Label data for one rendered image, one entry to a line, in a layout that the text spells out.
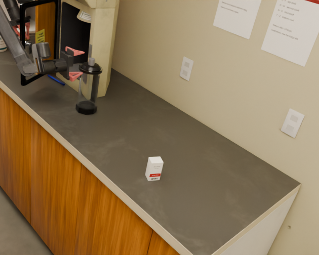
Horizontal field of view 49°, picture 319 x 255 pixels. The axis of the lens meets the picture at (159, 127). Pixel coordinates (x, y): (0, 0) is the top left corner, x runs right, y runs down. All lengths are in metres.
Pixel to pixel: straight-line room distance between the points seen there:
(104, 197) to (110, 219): 0.09
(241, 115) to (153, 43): 0.68
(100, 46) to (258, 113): 0.83
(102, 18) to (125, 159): 0.69
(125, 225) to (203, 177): 0.37
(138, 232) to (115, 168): 0.26
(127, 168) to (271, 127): 0.69
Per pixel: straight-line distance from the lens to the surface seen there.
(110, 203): 1.46
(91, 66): 1.66
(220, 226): 1.28
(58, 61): 1.57
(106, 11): 1.77
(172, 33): 1.96
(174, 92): 2.00
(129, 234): 1.44
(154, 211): 1.26
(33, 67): 1.53
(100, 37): 1.79
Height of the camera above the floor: 1.79
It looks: 30 degrees down
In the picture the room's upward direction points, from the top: 12 degrees clockwise
